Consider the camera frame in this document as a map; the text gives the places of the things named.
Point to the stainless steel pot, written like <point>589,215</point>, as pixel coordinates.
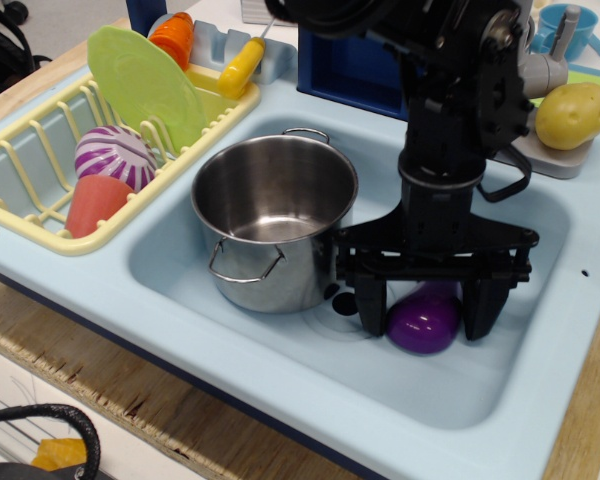
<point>269,207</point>

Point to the yellow dish rack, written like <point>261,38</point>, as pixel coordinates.
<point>72,174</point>

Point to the black bag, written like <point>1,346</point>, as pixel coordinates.
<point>16,58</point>

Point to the salmon plastic cup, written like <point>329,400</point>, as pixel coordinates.
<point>96,198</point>

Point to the yellow handled toy knife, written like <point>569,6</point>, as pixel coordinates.
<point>238,72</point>

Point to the light blue toy sink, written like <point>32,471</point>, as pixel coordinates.
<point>489,409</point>

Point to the green plastic plate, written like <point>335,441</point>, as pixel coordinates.
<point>140,82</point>

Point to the purple striped bowl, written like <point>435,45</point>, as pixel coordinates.
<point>117,152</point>

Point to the dark blue box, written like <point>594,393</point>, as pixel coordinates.
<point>353,71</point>

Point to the yellow tape piece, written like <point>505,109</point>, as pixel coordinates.
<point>55,454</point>

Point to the orange plastic cup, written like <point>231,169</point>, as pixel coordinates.
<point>175,37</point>

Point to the yellow toy potato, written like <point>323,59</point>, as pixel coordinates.
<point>569,116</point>

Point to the purple toy eggplant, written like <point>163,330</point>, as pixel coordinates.
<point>426,320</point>

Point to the grey toy faucet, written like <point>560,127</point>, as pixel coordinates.
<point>542,73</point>

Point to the light blue utensil holder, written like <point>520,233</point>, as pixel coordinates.
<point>175,37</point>

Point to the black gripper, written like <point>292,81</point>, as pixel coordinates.
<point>432,234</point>

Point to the light blue toy cup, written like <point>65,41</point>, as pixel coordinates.
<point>578,21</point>

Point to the grey ribbed box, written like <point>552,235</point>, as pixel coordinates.
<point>256,12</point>

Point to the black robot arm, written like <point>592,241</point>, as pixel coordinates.
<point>458,63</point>

